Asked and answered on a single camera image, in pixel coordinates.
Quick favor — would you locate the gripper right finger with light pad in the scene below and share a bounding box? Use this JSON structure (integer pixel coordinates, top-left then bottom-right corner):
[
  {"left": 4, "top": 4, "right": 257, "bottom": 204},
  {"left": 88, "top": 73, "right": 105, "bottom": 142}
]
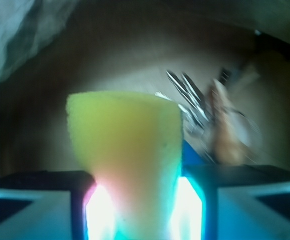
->
[{"left": 171, "top": 165, "right": 290, "bottom": 240}]

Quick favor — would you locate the brown spiral seashell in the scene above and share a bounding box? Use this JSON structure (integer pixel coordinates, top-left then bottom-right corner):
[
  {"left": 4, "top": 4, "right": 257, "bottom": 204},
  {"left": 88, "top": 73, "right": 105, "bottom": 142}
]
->
[{"left": 208, "top": 79, "right": 262, "bottom": 165}]

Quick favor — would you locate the crumpled brown paper bag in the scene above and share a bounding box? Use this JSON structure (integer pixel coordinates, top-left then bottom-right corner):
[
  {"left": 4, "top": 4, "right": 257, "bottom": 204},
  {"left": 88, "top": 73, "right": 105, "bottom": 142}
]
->
[{"left": 0, "top": 0, "right": 290, "bottom": 177}]

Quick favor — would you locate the bunch of silver keys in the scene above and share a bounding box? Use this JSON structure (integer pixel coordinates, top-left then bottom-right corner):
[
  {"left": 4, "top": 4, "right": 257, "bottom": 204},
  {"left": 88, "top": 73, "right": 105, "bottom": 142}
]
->
[{"left": 154, "top": 67, "right": 232, "bottom": 141}]

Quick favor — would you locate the yellow green sponge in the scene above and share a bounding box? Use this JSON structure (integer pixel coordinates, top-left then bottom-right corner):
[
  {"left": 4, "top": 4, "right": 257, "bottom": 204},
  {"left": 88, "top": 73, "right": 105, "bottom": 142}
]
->
[{"left": 66, "top": 91, "right": 183, "bottom": 240}]

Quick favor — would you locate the blue plastic bottle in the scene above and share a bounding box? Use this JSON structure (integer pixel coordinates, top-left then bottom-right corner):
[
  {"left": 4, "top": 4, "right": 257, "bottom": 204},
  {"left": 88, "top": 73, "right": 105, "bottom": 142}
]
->
[{"left": 182, "top": 140, "right": 213, "bottom": 167}]

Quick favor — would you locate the gripper left finger with light pad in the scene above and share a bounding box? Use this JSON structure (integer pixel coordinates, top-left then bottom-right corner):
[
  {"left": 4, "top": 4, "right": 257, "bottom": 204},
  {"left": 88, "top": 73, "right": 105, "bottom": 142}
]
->
[{"left": 0, "top": 170, "right": 115, "bottom": 240}]

